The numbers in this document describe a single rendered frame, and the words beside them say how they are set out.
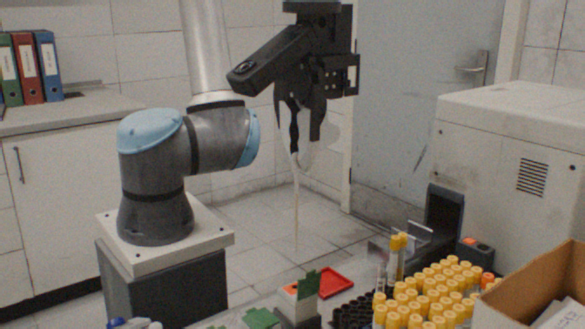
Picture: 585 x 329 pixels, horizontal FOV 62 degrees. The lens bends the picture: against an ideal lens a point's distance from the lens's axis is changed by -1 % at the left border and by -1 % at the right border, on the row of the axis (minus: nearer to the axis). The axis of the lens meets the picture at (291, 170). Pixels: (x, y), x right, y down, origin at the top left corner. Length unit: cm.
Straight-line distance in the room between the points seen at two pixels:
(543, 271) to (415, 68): 194
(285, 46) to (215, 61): 40
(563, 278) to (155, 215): 68
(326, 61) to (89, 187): 180
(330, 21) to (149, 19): 234
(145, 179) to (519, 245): 65
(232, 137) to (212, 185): 236
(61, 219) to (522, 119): 191
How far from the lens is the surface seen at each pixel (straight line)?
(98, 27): 282
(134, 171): 90
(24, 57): 244
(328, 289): 85
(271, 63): 55
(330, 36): 62
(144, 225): 94
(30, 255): 235
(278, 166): 353
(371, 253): 89
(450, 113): 93
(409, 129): 266
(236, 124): 93
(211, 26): 97
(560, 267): 80
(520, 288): 71
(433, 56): 252
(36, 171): 222
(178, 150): 89
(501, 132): 88
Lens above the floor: 136
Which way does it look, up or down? 20 degrees down
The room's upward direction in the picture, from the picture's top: straight up
